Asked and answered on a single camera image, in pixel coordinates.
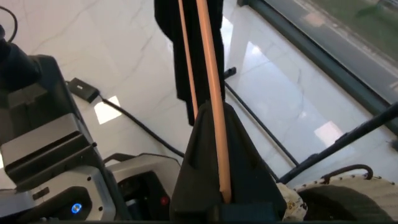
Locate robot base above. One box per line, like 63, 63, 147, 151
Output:
0, 54, 183, 222

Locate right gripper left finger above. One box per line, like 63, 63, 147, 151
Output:
169, 101, 222, 222

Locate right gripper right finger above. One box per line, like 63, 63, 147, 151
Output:
223, 101, 287, 222

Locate white laundry basket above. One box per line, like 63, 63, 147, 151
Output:
294, 164, 398, 222

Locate black power adapter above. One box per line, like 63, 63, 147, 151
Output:
66, 77, 101, 104

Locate cream printed garment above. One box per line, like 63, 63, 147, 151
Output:
275, 182, 308, 222

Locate pink clothes hanger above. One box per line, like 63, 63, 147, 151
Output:
177, 0, 233, 205

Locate black power cable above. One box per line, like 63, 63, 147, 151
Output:
98, 96, 187, 159

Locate black clothes rack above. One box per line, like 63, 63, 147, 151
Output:
223, 67, 398, 185

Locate black garment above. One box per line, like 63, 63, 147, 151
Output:
154, 0, 226, 127

